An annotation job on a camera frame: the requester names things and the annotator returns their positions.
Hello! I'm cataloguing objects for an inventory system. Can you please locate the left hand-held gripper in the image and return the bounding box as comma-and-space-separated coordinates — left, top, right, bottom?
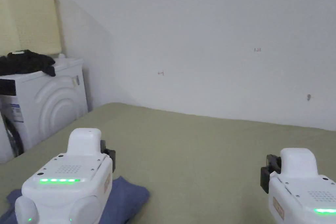
14, 128, 116, 224

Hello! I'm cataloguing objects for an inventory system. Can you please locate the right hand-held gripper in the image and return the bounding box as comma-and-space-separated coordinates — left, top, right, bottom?
260, 148, 336, 224

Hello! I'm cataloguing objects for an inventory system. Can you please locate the blue garment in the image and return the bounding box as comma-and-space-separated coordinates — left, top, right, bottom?
0, 175, 151, 224

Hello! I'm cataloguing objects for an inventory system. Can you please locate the white washing machine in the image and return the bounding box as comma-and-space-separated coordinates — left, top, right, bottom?
0, 53, 89, 164

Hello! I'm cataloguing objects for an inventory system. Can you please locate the bed with pale green sheet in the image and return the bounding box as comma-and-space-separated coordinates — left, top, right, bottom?
0, 102, 336, 224

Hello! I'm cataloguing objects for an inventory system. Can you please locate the black garment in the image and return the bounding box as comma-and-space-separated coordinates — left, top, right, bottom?
0, 49, 56, 77

